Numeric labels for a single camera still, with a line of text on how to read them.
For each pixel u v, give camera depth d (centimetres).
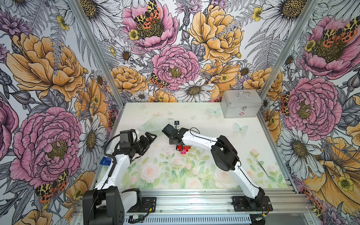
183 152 92
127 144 66
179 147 88
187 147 94
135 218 73
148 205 74
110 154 59
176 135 73
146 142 76
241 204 74
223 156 58
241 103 104
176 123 89
